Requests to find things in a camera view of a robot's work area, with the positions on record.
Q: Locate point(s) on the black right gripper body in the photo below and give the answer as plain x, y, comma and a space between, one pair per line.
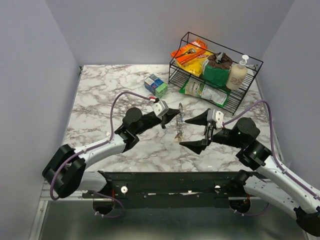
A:
209, 134

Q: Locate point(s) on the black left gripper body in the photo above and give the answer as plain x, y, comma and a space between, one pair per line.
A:
159, 119

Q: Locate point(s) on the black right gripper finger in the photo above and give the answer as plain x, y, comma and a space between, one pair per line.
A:
200, 120
195, 146

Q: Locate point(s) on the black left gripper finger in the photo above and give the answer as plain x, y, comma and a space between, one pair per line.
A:
166, 120
171, 113

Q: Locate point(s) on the metal disc with keyrings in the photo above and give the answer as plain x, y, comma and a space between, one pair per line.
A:
179, 123

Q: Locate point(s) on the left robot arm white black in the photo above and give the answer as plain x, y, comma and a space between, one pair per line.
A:
67, 168

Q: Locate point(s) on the blue green box stack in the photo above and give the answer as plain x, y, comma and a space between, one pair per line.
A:
156, 86

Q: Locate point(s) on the green white snack pouch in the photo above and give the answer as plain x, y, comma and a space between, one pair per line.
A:
195, 88

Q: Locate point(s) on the yellow snack bag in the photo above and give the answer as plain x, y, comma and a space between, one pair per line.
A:
194, 66

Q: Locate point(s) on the green brown paper bag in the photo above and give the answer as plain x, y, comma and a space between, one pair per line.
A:
216, 68

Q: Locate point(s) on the cream pump soap bottle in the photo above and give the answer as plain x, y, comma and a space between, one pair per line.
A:
237, 73

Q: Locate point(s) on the orange razor package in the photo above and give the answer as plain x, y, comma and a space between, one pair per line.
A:
189, 52

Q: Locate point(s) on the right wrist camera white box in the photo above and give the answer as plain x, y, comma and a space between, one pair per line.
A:
215, 117

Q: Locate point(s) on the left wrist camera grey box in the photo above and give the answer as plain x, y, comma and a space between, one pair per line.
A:
160, 108

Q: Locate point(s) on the black wire rack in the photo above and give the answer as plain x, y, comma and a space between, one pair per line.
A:
178, 76

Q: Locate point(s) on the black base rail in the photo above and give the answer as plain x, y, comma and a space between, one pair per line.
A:
137, 190

